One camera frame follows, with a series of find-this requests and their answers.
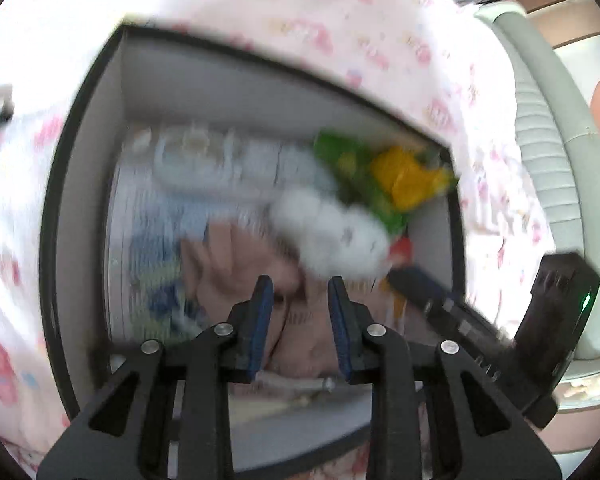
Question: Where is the green and yellow toy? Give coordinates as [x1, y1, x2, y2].
[312, 130, 458, 233]

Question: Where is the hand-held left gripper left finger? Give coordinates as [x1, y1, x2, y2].
[36, 275, 276, 480]

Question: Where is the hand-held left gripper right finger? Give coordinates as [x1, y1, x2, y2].
[327, 276, 563, 480]

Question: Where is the clear phone case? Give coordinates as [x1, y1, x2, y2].
[150, 125, 281, 196]

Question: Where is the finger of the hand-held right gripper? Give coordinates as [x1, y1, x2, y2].
[387, 265, 511, 356]

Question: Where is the black cardboard box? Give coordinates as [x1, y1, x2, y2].
[40, 22, 468, 466]

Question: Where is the grey ribbed chair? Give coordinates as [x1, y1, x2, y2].
[475, 2, 600, 361]

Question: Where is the white fluffy plush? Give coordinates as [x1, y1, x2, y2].
[270, 185, 393, 281]

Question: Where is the pink cartoon printed blanket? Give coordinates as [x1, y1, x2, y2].
[0, 0, 556, 480]

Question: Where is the pink printed packet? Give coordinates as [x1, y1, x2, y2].
[180, 220, 341, 376]

